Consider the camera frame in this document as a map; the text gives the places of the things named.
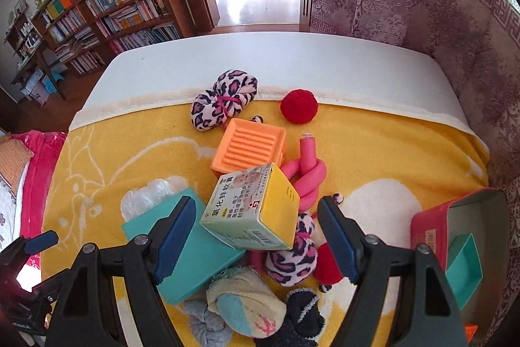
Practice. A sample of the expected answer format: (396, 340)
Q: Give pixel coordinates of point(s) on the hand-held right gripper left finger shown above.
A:
(176, 237)

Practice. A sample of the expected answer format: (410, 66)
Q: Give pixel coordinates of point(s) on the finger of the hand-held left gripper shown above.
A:
(40, 242)
(48, 287)

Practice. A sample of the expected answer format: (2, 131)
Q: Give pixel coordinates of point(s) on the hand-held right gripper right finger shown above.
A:
(337, 245)

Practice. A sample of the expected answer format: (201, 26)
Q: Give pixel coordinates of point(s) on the red pompom ball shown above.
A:
(325, 265)
(299, 106)

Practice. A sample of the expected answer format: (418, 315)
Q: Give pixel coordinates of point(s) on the large teal box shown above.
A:
(203, 261)

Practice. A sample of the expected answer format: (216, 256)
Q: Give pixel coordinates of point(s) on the pink leopard print fabric pouch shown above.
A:
(290, 261)
(231, 87)

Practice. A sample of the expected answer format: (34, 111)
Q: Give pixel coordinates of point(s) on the clear plastic packet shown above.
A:
(142, 200)

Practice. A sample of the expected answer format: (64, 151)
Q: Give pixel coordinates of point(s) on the black sock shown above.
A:
(304, 310)

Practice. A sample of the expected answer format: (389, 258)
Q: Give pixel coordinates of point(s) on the yellow and green medicine box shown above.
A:
(243, 208)

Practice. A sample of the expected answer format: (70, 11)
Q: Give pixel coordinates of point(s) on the grey sock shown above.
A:
(203, 324)

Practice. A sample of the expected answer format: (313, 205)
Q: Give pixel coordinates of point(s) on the red cardboard box container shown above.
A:
(426, 225)

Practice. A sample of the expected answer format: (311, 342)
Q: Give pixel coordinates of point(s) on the cream and blue sock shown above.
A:
(243, 302)

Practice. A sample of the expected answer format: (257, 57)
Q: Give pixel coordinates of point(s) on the orange plastic block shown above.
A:
(248, 145)

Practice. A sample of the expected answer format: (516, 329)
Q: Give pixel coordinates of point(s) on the small leopard print bead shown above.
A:
(338, 199)
(325, 287)
(257, 119)

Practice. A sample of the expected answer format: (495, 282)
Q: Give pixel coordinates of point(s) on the white floral quilt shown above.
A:
(10, 204)

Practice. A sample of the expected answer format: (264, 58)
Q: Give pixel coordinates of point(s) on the red blanket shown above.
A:
(44, 156)

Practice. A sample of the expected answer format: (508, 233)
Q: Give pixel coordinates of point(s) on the orange patterned pillow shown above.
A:
(14, 156)

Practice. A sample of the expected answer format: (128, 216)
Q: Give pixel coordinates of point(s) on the yellow and white towel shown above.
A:
(365, 152)

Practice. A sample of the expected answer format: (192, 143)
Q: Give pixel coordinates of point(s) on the small teal open box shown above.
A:
(463, 261)

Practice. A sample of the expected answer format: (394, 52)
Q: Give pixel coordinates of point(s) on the small orange box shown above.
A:
(471, 332)

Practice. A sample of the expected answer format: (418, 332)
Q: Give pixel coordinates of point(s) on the small dark wooden shelf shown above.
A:
(36, 54)

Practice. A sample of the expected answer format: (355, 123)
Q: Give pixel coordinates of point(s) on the purple patterned lace curtain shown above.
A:
(447, 5)

